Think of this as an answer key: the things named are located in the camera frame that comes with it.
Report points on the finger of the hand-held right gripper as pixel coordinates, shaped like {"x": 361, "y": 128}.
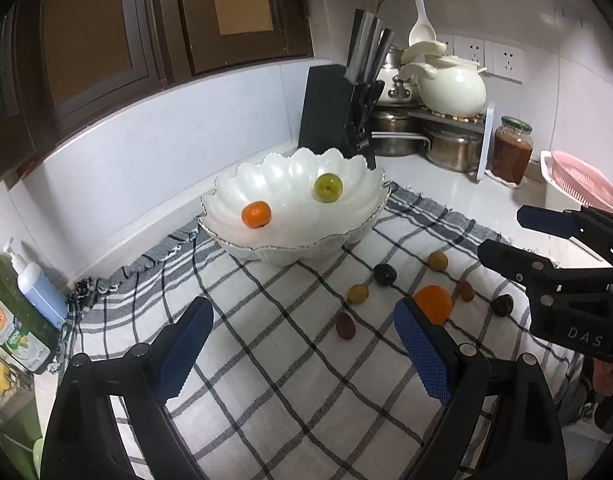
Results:
{"x": 541, "y": 217}
{"x": 511, "y": 257}

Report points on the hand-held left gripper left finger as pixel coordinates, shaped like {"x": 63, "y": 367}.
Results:
{"x": 186, "y": 350}

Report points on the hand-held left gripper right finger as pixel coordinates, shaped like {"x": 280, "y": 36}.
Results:
{"x": 421, "y": 355}

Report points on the small dark purple fruit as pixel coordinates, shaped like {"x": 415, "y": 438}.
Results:
{"x": 501, "y": 305}

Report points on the orange tangerine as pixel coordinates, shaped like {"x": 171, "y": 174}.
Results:
{"x": 434, "y": 302}
{"x": 256, "y": 214}

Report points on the red oval fruit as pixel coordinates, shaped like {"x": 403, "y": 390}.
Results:
{"x": 465, "y": 290}

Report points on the yellow-brown small fruit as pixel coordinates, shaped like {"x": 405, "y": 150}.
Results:
{"x": 438, "y": 261}

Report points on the dark red small fruit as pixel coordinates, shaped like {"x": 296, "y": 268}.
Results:
{"x": 345, "y": 326}

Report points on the yellow-green small fruit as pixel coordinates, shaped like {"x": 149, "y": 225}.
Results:
{"x": 358, "y": 293}

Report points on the large dark purple plum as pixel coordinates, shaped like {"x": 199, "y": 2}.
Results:
{"x": 385, "y": 274}

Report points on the white scalloped bowl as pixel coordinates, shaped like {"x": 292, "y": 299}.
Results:
{"x": 291, "y": 220}

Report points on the person's right hand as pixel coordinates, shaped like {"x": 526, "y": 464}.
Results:
{"x": 605, "y": 377}

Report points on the white plastic basin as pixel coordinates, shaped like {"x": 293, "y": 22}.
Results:
{"x": 548, "y": 167}

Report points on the pink plastic colander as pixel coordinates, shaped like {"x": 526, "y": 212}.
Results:
{"x": 586, "y": 182}

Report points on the glass jar of red sauce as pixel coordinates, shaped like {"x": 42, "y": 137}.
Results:
{"x": 511, "y": 152}

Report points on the white kitchen shelf rack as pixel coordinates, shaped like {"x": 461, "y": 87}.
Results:
{"x": 486, "y": 150}

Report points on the black and white checked cloth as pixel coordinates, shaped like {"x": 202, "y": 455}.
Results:
{"x": 286, "y": 385}

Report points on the deep steel pot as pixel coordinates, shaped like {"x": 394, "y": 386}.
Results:
{"x": 454, "y": 150}

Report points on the wooden bead trivet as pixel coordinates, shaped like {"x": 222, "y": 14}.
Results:
{"x": 466, "y": 119}

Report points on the white ceramic pot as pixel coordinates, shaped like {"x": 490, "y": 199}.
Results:
{"x": 451, "y": 87}

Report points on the green dish soap bottle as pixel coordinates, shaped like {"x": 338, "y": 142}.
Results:
{"x": 16, "y": 330}

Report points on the wide steel pot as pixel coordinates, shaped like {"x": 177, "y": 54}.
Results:
{"x": 394, "y": 130}

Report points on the green plum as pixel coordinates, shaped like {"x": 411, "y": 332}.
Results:
{"x": 328, "y": 187}

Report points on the green plastic container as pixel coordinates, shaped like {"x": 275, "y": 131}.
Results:
{"x": 16, "y": 440}

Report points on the white ceramic ladle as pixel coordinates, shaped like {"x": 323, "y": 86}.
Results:
{"x": 424, "y": 50}
{"x": 417, "y": 70}

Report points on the steel pot with lid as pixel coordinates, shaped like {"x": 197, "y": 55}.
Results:
{"x": 396, "y": 87}

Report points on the white plastic rice paddle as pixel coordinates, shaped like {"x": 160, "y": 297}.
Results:
{"x": 420, "y": 25}

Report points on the black knife block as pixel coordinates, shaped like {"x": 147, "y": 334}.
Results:
{"x": 321, "y": 110}

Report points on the white wall socket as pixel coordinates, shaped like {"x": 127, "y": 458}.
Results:
{"x": 507, "y": 61}
{"x": 473, "y": 51}
{"x": 446, "y": 46}

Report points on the brown window frame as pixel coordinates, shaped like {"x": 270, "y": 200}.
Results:
{"x": 161, "y": 20}

